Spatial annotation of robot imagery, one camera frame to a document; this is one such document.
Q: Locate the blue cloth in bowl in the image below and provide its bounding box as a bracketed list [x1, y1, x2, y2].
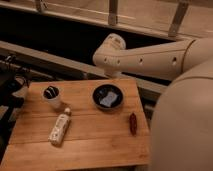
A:
[100, 92, 118, 107]

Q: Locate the black round bowl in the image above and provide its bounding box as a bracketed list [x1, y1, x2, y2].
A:
[92, 84, 123, 110]

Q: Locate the white cup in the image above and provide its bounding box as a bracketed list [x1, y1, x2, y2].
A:
[43, 86, 62, 109]

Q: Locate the black equipment at left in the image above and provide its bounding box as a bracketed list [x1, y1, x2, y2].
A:
[0, 55, 30, 162]

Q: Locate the dark item in cup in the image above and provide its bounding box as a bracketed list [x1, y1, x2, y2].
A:
[44, 86, 57, 99]

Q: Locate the white squeeze bottle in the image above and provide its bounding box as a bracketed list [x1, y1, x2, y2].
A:
[48, 107, 71, 146]

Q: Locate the metal railing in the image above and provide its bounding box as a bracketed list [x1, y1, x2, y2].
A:
[0, 0, 202, 39]

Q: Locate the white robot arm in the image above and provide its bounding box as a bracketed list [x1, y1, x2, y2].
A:
[93, 34, 213, 171]

